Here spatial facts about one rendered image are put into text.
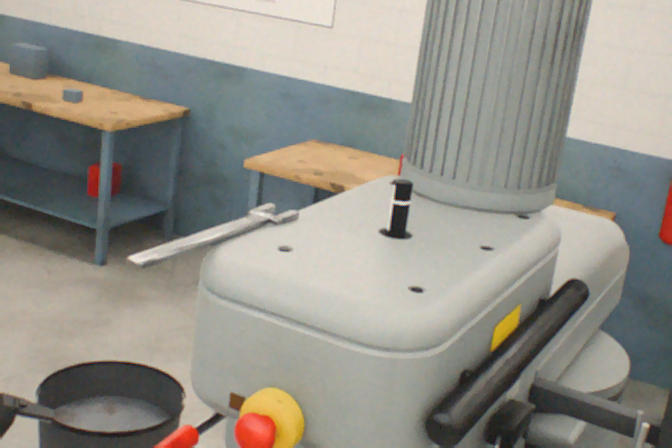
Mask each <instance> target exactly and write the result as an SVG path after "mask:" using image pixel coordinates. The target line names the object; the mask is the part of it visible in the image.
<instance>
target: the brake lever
mask: <svg viewBox="0 0 672 448"><path fill-rule="evenodd" d="M227 417H228V416H226V415H223V414H221V413H218V412H216V411H215V412H213V413H212V414H210V415H209V416H207V417H206V418H204V419H202V420H201V421H199V422H198V423H196V424H195V425H193V426H192V425H189V424H185V425H183V426H181V427H180V428H179V429H177V430H176V431H175V432H173V433H172V434H171V435H169V436H168V437H167V438H165V439H164V440H163V441H161V442H160V443H159V444H157V446H156V447H154V448H192V447H194V446H195V445H197V443H198V441H199V436H200V435H201V434H202V433H204V432H205V431H207V430H208V429H210V428H211V427H213V426H214V425H216V424H217V423H219V422H220V421H223V420H224V419H226V418H227Z"/></svg>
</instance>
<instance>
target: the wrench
mask: <svg viewBox="0 0 672 448"><path fill-rule="evenodd" d="M273 212H275V205H274V204H271V203H269V204H266V205H263V206H260V207H257V208H254V209H253V210H250V211H249V213H248V216H246V217H243V218H240V219H237V220H234V221H232V222H229V223H226V224H223V225H220V226H217V227H214V228H210V229H207V230H204V231H201V232H198V233H195V234H192V235H190V236H187V237H184V238H181V239H178V241H175V242H172V243H169V244H166V245H163V246H160V247H157V248H154V249H151V250H149V251H146V252H143V253H139V254H136V255H133V256H130V257H127V258H126V264H128V265H131V266H133V267H136V268H139V269H145V268H148V267H151V266H154V265H156V264H159V263H162V262H165V261H167V260H170V259H173V258H176V257H178V256H181V255H184V254H187V253H189V252H192V251H195V250H198V249H200V248H203V247H206V246H209V245H212V244H215V243H218V242H221V240H223V239H226V238H229V237H232V236H234V235H237V234H240V233H243V232H245V231H248V230H251V229H254V228H256V227H259V226H262V225H265V224H268V223H272V224H275V225H279V224H281V223H286V222H289V221H293V220H295V219H298V218H299V215H300V212H298V211H295V210H289V211H286V212H284V213H281V214H278V215H273V214H270V213H273Z"/></svg>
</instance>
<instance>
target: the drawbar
mask: <svg viewBox="0 0 672 448"><path fill-rule="evenodd" d="M393 185H394V186H395V192H394V199H393V200H395V201H400V202H409V201H411V194H412V187H413V183H412V182H411V181H409V180H403V179H397V180H394V181H393ZM409 207H410V204H407V205H401V204H396V203H393V206H392V213H391V220H390V227H389V230H388V229H386V236H387V237H391V238H396V239H405V234H406V227H407V221H408V214H409Z"/></svg>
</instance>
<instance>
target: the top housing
mask: <svg viewBox="0 0 672 448"><path fill-rule="evenodd" d="M397 179H401V178H400V176H387V177H383V178H379V179H377V180H374V181H372V182H368V183H366V184H363V185H361V186H358V187H356V188H354V189H351V190H349V191H346V192H344V193H341V194H339V195H337V196H334V197H332V198H329V199H327V200H324V201H322V202H319V203H317V204H315V205H312V206H310V207H307V208H305V209H302V210H300V211H298V212H300V215H299V218H298V219H295V220H293V221H289V222H286V223H281V224H279V225H275V224H272V223H268V224H265V225H262V226H260V227H257V228H255V229H253V230H250V231H248V232H245V233H243V234H240V235H238V236H235V237H233V238H231V239H228V240H226V242H223V243H221V244H219V245H217V246H216V247H214V248H213V249H212V250H210V251H208V252H207V254H206V255H205V257H204V258H203V260H202V263H201V266H200V271H199V276H200V280H199V283H198V293H197V304H196V315H195V328H194V339H193V350H192V361H191V372H190V373H191V384H192V388H193V390H194V392H195V394H196V396H197V397H198V398H199V399H200V400H201V401H202V402H203V403H204V404H205V405H206V406H207V407H209V408H210V409H212V410H213V411H216V412H218V413H221V414H223V415H226V416H228V417H231V418H233V419H236V420H238V419H239V418H240V412H239V411H236V410H234V409H231V408H229V402H230V393H234V394H237V395H239V396H242V397H244V398H245V401H246V400H247V399H249V398H250V397H251V396H253V395H254V394H256V393H257V392H259V391H261V389H263V388H267V387H273V388H278V389H281V391H283V392H284V393H286V394H288V395H289V396H290V397H291V398H292V399H294V400H295V401H296V402H297V404H298V405H299V407H300V409H301V411H302V413H303V417H304V423H305V428H304V434H303V436H302V438H301V440H300V441H299V443H297V444H299V445H302V446H304V447H307V448H430V447H431V446H432V445H433V444H434V442H433V441H432V440H431V439H430V438H429V436H428V434H427V433H426V427H425V424H426V420H427V418H428V416H429V415H430V414H431V413H432V412H434V410H435V409H436V408H437V407H439V405H441V403H443V402H445V400H447V398H449V397H450V395H452V393H454V392H455V391H456V390H457V389H458V388H459V381H460V375H461V373H462V372H463V371H464V370H465V369H468V370H471V371H472V373H473V372H474V371H475V370H476V369H477V368H478V367H479V366H480V365H481V364H482V363H483V362H484V361H485V360H486V359H487V358H488V357H489V356H490V355H491V354H492V353H493V352H494V351H495V350H496V349H498V347H500V345H501V344H502V343H503V342H505V340H507V338H509V337H510V336H511V335H512V333H514V332H515V331H516V330H518V329H519V328H520V327H521V326H522V325H523V324H524V323H525V322H526V321H527V320H528V319H529V318H530V317H531V316H532V315H533V314H534V313H535V312H536V310H537V308H538V303H539V298H540V297H541V296H542V295H544V296H547V297H548V298H549V297H550V293H551V288H552V283H553V278H554V273H555V268H556V263H557V258H558V253H559V247H558V246H559V244H560V242H561V229H560V226H559V224H558V222H557V221H556V220H555V219H554V218H553V217H552V216H550V215H549V214H547V213H545V212H543V211H536V212H530V213H496V212H486V211H479V210H473V209H467V208H462V207H457V206H453V205H448V204H444V203H441V202H438V201H434V200H432V199H429V198H426V197H424V196H421V195H419V194H417V193H415V192H413V191H412V194H411V203H410V207H409V214H408V221H407V227H406V234H405V239H396V238H391V237H387V236H386V229H387V222H388V215H389V208H390V201H391V200H390V199H391V194H392V187H393V181H394V180H397Z"/></svg>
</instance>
